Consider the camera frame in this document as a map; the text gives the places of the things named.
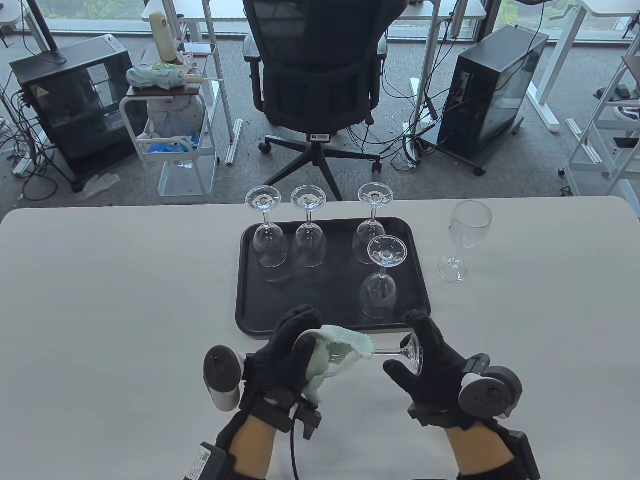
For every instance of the person's left hand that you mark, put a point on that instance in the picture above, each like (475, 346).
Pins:
(280, 365)

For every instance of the person's right hand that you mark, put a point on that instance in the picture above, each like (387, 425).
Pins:
(440, 370)

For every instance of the clear wine glass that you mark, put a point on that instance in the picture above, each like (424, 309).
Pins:
(310, 250)
(367, 235)
(412, 352)
(470, 225)
(270, 250)
(380, 295)

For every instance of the green fish scale cleaning cloth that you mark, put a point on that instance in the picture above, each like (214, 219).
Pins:
(350, 340)

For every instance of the plain black forearm box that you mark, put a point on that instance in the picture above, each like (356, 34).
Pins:
(525, 452)

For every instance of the person's right forearm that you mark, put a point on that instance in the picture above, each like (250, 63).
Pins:
(477, 447)

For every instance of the person's left forearm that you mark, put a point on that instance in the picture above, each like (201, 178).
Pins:
(252, 445)

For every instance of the grey round hand tracker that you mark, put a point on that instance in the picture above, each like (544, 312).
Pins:
(487, 395)
(222, 367)

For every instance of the black plastic tray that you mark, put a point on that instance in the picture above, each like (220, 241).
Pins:
(280, 300)

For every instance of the black box with white label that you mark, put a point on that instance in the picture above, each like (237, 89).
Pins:
(205, 461)

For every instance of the white rolling cart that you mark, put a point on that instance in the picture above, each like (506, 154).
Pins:
(187, 180)

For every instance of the white power strip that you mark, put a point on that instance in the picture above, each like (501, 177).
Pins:
(411, 150)

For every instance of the blue plastic bag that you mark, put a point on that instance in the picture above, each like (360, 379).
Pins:
(165, 148)

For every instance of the clear plastic bag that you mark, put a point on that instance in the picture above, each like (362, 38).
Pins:
(100, 184)

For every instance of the white plastic bag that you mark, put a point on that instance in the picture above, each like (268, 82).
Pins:
(172, 117)

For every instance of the black office chair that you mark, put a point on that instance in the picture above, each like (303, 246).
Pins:
(315, 85)

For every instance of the pale green folded umbrella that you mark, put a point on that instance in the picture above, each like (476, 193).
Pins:
(155, 77)

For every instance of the black glass-sided computer tower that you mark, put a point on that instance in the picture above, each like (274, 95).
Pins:
(75, 110)

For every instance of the flat tablet device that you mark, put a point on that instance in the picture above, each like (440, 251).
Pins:
(196, 48)

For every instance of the small black box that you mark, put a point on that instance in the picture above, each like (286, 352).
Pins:
(622, 91)

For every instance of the cream cylindrical bottle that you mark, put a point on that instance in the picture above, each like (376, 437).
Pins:
(162, 35)

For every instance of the black pole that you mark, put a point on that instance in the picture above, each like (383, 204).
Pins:
(41, 27)

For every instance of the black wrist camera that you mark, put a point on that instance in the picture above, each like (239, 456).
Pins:
(419, 414)
(307, 421)

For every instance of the white shelf frame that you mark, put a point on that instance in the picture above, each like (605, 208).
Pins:
(591, 124)

